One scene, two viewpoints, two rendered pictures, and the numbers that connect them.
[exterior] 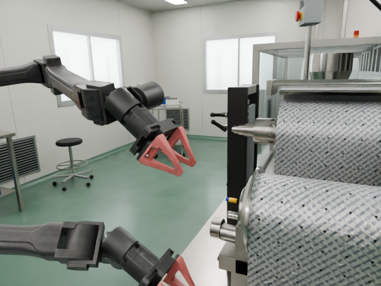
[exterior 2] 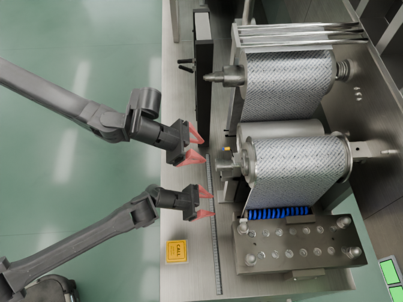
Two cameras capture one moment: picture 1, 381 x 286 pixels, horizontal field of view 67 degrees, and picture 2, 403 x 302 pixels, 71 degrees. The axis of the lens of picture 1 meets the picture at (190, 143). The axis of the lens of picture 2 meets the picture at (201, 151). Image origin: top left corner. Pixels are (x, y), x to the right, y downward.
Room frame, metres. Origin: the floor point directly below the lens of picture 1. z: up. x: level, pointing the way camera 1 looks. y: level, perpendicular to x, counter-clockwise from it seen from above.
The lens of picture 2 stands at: (0.18, 0.19, 1.95)
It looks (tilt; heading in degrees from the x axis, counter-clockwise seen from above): 59 degrees down; 331
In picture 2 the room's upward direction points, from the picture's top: straight up
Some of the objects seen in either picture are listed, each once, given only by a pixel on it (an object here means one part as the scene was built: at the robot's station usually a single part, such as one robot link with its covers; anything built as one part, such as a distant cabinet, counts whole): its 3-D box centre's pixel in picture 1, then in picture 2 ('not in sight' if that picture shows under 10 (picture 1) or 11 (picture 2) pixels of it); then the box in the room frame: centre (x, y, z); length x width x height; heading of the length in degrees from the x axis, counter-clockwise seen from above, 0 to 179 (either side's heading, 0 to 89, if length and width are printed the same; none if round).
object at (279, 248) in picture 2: not in sight; (295, 244); (0.22, -0.18, 1.00); 0.40 x 0.16 x 0.06; 65
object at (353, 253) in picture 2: not in sight; (355, 251); (0.11, -0.30, 1.05); 0.04 x 0.04 x 0.04
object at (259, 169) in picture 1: (255, 209); (250, 162); (0.45, -0.11, 1.25); 0.15 x 0.01 x 0.15; 155
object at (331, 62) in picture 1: (330, 62); not in sight; (1.06, -0.51, 1.50); 0.14 x 0.14 x 0.06
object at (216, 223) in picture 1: (217, 227); (219, 165); (0.52, -0.05, 1.18); 0.04 x 0.02 x 0.04; 155
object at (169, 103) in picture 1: (169, 126); not in sight; (5.28, 0.39, 0.51); 0.91 x 0.58 x 1.02; 179
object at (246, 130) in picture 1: (244, 130); (213, 76); (0.71, -0.14, 1.33); 0.06 x 0.03 x 0.03; 65
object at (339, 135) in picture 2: not in sight; (337, 157); (0.34, -0.34, 1.25); 0.15 x 0.01 x 0.15; 155
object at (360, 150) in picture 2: not in sight; (358, 150); (0.32, -0.38, 1.28); 0.06 x 0.05 x 0.02; 65
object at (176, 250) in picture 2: not in sight; (176, 251); (0.40, 0.17, 0.91); 0.07 x 0.07 x 0.02; 65
